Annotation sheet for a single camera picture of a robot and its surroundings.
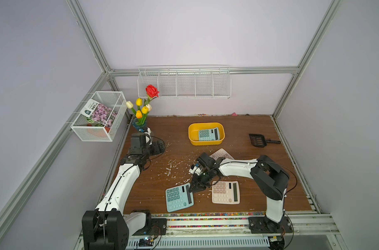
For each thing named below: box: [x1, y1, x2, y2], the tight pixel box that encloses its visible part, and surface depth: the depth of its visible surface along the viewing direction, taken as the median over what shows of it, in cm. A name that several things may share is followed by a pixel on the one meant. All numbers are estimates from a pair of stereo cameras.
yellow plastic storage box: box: [188, 122, 225, 146], surface depth 110 cm
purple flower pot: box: [85, 103, 118, 133], surface depth 76 cm
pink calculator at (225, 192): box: [211, 180, 240, 205], surface depth 84 cm
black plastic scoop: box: [248, 133, 282, 148], surface depth 107 cm
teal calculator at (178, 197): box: [165, 182, 195, 213], surface depth 82 cm
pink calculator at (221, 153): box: [209, 147, 235, 161], surface depth 100 cm
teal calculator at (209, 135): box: [198, 127, 220, 142], surface depth 109 cm
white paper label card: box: [79, 98, 100, 118], surface depth 74 cm
